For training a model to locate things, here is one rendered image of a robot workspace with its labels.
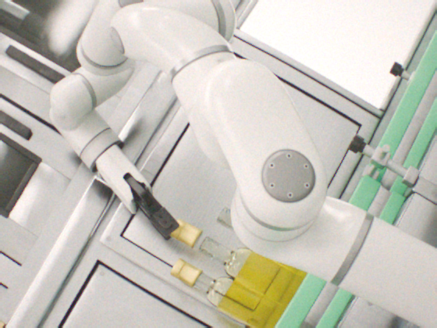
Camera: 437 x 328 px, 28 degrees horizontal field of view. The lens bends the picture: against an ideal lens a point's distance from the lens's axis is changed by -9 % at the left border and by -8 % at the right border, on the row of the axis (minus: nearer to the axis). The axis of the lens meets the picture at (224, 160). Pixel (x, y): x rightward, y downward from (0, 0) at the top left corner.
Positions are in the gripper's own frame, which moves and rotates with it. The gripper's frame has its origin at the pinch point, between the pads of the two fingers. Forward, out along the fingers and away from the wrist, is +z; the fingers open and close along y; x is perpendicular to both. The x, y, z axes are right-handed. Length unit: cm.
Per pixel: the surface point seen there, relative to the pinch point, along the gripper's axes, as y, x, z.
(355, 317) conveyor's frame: 16.5, 10.0, 32.6
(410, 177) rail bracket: 16.9, 31.5, 22.4
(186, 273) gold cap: 1.6, -3.2, 8.6
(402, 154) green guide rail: 4.4, 37.3, 18.4
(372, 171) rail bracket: 9.2, 29.6, 17.0
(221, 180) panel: -13.0, 14.0, -1.3
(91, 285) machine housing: -16.5, -17.2, -2.7
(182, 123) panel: -12.8, 15.7, -13.6
